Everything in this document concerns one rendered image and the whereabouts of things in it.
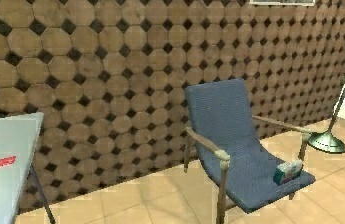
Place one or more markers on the green floor lamp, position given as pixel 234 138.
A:
pixel 326 140

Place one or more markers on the blue armchair with wooden arms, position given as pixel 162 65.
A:
pixel 233 133

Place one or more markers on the teal tissue box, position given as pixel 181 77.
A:
pixel 287 172

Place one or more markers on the white framed window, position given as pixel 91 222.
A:
pixel 281 2

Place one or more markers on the red flat card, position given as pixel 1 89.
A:
pixel 2 161

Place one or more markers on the pale grey table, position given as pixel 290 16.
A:
pixel 3 166

